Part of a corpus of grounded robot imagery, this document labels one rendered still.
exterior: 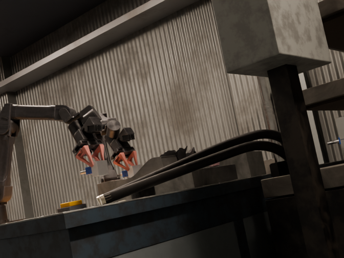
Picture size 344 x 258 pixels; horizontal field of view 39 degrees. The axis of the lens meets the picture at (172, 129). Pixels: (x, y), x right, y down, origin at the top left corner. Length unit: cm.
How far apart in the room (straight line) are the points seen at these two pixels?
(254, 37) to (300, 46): 13
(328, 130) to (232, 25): 246
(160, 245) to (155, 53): 336
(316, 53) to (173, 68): 312
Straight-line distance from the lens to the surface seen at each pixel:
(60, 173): 564
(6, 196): 203
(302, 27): 136
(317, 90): 161
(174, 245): 140
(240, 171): 206
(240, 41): 127
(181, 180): 170
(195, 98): 426
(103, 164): 183
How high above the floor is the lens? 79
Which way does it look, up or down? 7 degrees up
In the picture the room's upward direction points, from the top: 11 degrees counter-clockwise
